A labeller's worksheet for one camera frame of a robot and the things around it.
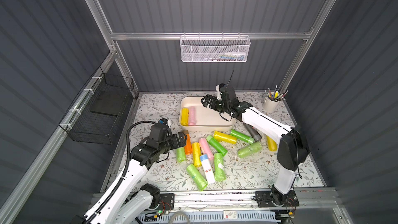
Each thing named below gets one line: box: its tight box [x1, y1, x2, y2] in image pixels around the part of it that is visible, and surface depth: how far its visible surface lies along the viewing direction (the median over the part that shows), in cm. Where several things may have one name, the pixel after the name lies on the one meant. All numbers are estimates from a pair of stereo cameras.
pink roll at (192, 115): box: [188, 105, 198, 126], surface depth 104 cm
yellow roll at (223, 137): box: [213, 130, 238, 145], surface depth 94 cm
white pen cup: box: [262, 95, 281, 113], surface depth 107 cm
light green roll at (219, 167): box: [213, 152, 226, 182], surface depth 82 cm
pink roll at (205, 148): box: [199, 137, 214, 162], surface depth 90 cm
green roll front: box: [186, 163, 209, 192], surface depth 79 cm
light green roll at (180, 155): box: [175, 146, 187, 164], surface depth 88 cm
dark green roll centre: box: [206, 134, 229, 158], surface depth 92 cm
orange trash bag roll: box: [184, 133, 193, 156], surface depth 91 cm
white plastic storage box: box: [178, 96, 237, 132], surface depth 101 cm
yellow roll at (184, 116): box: [180, 107, 190, 126], surface depth 104 cm
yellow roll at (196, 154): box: [191, 142, 202, 168], surface depth 87 cm
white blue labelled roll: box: [200, 154, 216, 185], surface depth 80 cm
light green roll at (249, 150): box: [236, 141, 263, 159], surface depth 88 cm
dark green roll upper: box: [230, 129, 255, 145], surface depth 96 cm
